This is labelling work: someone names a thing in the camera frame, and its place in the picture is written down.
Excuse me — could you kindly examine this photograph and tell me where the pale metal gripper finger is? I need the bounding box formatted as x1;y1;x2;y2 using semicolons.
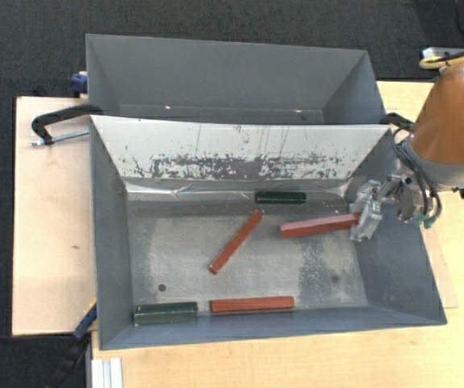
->
354;179;387;213
348;203;384;243

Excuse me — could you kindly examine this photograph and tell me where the grey metal bin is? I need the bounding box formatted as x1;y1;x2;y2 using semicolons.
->
84;33;449;352

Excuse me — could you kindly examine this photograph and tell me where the dark green flat block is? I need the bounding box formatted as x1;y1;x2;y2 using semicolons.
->
136;301;200;315
254;190;308;205
133;310;198;327

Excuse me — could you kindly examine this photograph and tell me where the red-brown flat block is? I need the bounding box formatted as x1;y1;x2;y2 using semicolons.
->
280;212;363;240
208;209;265;276
209;295;297;314

